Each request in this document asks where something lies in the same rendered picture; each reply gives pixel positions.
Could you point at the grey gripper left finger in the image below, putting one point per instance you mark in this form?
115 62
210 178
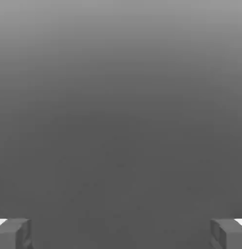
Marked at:
9 234

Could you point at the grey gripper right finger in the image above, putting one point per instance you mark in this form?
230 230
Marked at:
230 235

